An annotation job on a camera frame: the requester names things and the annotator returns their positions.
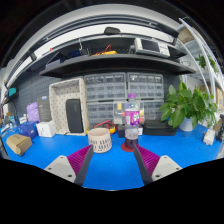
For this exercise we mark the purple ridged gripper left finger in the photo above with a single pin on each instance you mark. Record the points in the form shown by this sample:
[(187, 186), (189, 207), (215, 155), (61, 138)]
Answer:
[(74, 167)]

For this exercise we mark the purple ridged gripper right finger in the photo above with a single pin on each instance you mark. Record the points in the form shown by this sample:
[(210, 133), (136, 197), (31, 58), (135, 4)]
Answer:
[(153, 167)]

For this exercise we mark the clear bottle with purple label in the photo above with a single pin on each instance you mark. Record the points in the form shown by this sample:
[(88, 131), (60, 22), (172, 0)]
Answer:
[(132, 120)]

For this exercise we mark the red round coaster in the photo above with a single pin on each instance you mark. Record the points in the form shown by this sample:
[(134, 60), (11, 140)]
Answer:
[(126, 148)]

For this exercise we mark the white patterned ceramic cup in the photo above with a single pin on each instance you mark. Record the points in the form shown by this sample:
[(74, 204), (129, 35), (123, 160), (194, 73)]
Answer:
[(100, 139)]

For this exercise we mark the black flat case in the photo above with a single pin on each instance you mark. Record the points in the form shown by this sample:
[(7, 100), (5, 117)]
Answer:
[(158, 128)]

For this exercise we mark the white small box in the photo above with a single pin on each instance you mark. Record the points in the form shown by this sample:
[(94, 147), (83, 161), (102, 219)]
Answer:
[(46, 129)]

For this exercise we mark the yellow red multimeter tool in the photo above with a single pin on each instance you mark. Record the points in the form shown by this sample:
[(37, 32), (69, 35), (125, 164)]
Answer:
[(107, 124)]

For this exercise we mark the blue box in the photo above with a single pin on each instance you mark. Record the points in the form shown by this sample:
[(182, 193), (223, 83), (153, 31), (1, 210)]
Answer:
[(28, 129)]

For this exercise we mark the brown cardboard box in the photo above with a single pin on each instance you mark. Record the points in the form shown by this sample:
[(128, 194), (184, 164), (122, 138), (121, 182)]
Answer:
[(19, 143)]

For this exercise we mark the black rectangular speaker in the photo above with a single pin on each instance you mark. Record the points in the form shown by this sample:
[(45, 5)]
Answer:
[(74, 117)]

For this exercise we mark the dark grey box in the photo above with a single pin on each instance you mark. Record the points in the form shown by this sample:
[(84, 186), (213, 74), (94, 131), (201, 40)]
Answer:
[(44, 109)]

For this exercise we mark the white power adapter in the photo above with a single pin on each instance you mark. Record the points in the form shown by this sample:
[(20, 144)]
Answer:
[(209, 137)]

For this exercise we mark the green potted plant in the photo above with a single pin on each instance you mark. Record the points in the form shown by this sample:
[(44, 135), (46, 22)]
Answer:
[(181, 103)]

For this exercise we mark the purple plastic bag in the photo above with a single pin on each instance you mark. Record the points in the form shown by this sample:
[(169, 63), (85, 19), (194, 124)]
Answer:
[(32, 111)]

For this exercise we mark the grey drawer organizer left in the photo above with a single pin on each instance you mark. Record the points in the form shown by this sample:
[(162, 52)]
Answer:
[(101, 91)]

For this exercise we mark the grey drawer organizer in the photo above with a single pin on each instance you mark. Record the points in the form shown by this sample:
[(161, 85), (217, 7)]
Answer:
[(101, 91), (149, 91)]

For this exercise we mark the white pegboard tray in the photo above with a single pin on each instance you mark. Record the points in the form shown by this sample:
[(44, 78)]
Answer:
[(59, 93)]

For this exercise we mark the grey drawer organizer right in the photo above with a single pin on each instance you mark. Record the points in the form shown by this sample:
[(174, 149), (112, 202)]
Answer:
[(149, 91)]

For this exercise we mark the black shelf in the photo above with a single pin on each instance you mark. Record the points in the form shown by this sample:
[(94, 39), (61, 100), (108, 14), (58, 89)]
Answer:
[(116, 63)]

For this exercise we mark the yellow tool on shelf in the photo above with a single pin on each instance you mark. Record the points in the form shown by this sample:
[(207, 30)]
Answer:
[(107, 51)]

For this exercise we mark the white oscilloscope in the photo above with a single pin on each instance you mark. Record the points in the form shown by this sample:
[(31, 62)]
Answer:
[(150, 47)]

